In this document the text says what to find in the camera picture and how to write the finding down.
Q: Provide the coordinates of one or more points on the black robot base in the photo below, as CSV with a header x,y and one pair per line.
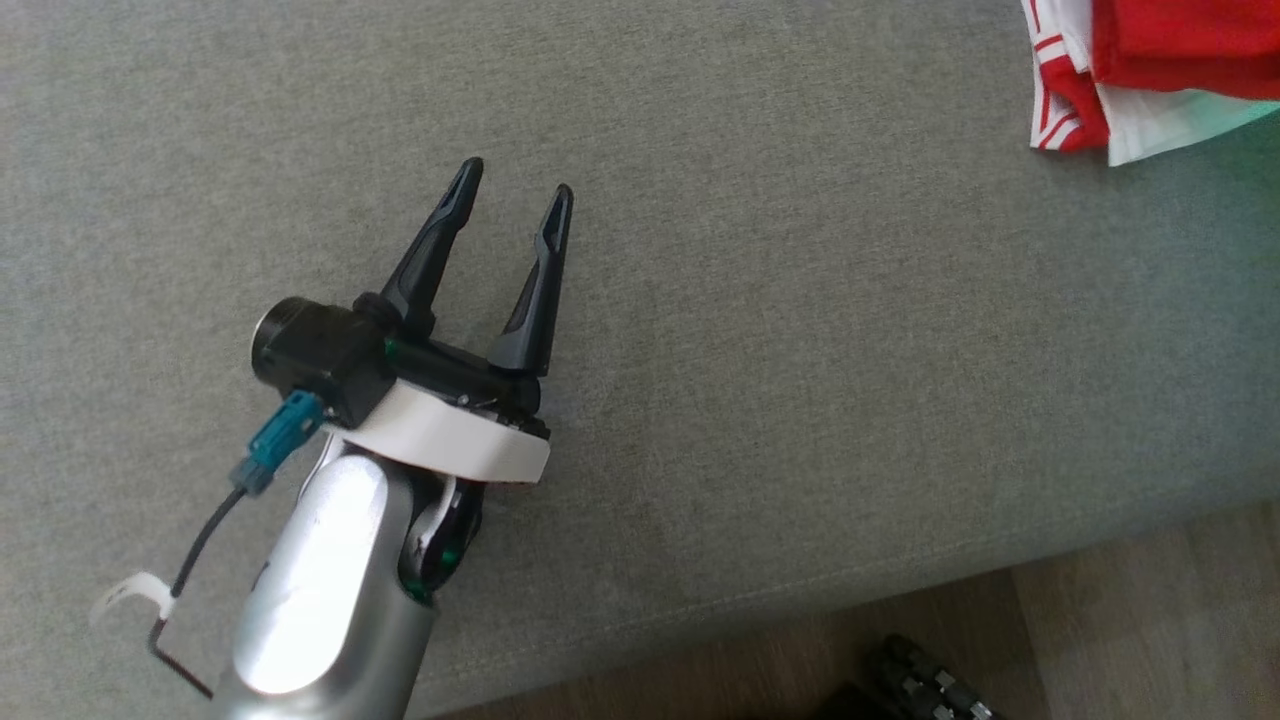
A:
x,y
920,685

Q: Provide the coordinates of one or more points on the red and white striped garment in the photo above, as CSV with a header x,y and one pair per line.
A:
x,y
1180,40

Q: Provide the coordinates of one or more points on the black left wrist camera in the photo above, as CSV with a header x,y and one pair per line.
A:
x,y
320,355

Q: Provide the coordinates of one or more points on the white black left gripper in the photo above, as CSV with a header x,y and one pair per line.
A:
x,y
440,430

